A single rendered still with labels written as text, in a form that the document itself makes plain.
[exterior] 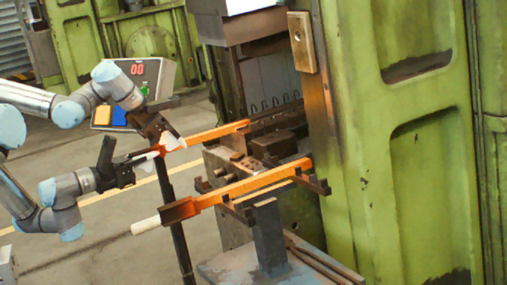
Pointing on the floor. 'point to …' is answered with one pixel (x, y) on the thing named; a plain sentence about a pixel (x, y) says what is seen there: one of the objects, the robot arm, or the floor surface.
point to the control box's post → (175, 223)
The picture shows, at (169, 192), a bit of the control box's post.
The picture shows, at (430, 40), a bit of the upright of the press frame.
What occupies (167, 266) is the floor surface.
